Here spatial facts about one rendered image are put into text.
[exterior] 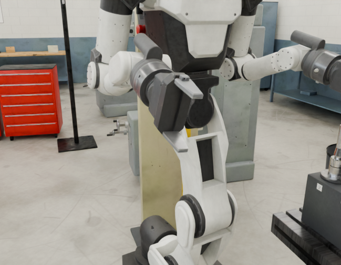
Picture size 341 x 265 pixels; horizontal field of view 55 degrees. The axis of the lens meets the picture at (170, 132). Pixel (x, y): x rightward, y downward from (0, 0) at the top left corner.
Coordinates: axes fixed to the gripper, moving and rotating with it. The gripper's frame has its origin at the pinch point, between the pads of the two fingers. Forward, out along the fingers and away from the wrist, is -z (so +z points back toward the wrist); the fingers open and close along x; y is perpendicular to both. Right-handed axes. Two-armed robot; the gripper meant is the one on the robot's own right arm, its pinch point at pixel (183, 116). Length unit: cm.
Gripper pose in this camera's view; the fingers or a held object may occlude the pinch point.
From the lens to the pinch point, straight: 57.9
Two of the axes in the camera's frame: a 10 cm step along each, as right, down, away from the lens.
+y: 9.0, -0.3, 4.3
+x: 2.0, -8.5, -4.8
